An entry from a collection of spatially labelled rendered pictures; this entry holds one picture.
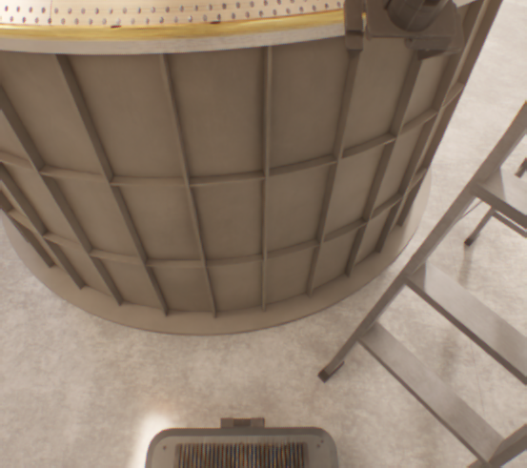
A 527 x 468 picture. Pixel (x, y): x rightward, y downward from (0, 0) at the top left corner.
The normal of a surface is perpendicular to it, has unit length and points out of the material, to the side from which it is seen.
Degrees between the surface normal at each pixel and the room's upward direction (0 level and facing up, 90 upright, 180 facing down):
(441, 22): 30
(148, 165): 90
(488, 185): 0
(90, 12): 43
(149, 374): 0
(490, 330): 0
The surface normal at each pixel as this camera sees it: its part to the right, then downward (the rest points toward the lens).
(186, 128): 0.07, 0.77
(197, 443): 0.00, -0.64
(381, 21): 0.01, -0.17
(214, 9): 0.11, 0.05
